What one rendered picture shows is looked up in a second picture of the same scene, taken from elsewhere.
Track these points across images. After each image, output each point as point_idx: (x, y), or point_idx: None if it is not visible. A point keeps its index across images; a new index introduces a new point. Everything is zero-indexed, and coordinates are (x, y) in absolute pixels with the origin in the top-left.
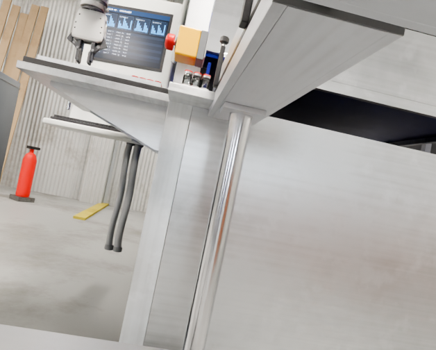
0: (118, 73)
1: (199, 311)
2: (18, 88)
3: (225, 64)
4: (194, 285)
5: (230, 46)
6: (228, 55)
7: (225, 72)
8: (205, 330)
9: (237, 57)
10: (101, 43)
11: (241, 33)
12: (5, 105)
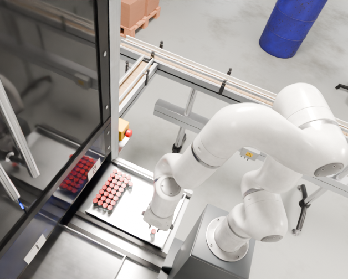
0: (141, 173)
1: None
2: (190, 252)
3: (127, 106)
4: None
5: (130, 99)
6: (129, 102)
7: (130, 104)
8: None
9: (142, 92)
10: (144, 220)
11: (141, 88)
12: (192, 242)
